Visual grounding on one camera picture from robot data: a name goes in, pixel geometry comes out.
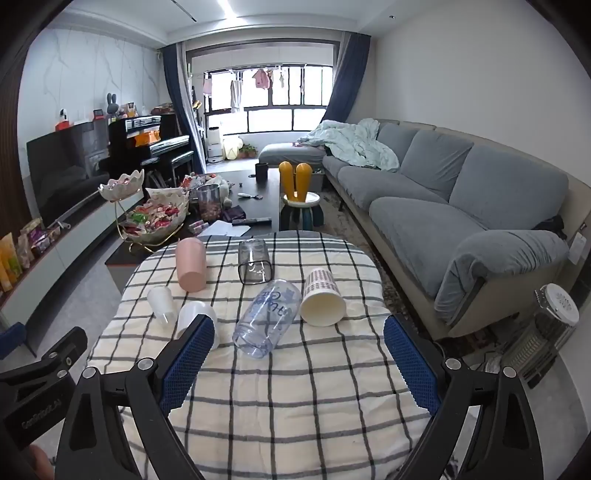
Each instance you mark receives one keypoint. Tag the purple snack bag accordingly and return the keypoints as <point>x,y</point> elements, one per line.
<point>37,237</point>

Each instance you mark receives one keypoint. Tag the clear snack jar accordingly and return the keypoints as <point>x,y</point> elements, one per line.
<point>208,203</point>

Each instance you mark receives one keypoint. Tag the pink hanging garment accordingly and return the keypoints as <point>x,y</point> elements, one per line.
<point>262,79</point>

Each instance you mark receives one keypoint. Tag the grey television cabinet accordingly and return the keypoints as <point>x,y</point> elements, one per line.
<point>69,249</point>

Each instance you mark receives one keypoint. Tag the blue curtain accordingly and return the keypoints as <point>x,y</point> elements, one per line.
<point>346,78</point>
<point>178,92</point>

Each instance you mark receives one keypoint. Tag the white air purifier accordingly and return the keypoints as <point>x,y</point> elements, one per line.
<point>214,143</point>

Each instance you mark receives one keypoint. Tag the checked tablecloth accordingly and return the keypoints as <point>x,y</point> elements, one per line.
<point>295,392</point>

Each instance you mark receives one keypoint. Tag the white plastic cup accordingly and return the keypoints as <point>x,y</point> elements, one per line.
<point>194,311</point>

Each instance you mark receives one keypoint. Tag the person's left hand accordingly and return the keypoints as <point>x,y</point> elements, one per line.
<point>40,464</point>

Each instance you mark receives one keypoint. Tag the white tiered snack tray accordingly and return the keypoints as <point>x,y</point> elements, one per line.
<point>157,217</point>

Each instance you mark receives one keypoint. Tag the grey hanging trousers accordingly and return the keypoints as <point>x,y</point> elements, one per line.
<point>236,96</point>

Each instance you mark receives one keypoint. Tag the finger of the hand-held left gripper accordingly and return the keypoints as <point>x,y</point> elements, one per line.
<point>51,362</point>

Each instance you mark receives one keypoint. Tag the patterned paper cup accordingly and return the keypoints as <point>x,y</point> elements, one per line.
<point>323,300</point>

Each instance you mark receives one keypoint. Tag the pink cup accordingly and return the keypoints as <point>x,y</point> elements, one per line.
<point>191,265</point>

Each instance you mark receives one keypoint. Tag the black remote control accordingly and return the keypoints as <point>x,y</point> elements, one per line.
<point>251,221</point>

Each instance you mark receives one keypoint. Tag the black cup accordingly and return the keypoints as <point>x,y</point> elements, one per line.
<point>262,170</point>

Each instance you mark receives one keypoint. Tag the small white cup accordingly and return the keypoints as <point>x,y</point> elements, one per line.
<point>161,302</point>

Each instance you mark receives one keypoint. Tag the light blue blanket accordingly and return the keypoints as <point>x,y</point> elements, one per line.
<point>355,143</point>

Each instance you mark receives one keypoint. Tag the dark coffee table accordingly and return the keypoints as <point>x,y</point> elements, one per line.
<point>258,189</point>

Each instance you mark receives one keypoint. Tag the flat screen television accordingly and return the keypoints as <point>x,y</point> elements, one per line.
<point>69,166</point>

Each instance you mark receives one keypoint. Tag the electric space heater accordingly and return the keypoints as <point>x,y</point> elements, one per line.
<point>540,327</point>

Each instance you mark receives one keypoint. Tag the black upright piano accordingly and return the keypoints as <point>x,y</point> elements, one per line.
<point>138,134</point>

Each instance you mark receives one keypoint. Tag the orange snack bag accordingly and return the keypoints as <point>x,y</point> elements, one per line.
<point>9,263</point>

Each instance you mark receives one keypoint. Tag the yellow rabbit ear stool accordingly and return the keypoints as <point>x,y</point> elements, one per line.
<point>298,184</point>

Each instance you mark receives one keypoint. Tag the potted plant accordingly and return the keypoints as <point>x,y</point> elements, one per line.
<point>249,150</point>

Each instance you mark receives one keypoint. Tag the grey rabbit figurine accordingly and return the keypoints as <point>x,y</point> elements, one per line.
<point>111,105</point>

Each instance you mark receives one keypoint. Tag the clear grey square tumbler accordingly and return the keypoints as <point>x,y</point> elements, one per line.
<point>254,264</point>

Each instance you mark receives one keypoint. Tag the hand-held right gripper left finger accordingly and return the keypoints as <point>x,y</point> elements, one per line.
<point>189,360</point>

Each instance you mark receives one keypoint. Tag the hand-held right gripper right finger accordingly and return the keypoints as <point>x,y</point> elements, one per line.
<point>411,364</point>

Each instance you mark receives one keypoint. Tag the clear plastic cup blue print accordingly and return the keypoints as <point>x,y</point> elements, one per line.
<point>265,323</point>

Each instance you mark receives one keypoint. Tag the grey sofa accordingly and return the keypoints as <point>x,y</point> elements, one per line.
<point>461,198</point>

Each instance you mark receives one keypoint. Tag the white paper sheet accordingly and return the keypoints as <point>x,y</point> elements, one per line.
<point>221,229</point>

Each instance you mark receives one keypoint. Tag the black piano bench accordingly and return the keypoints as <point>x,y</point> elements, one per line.
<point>182,161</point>

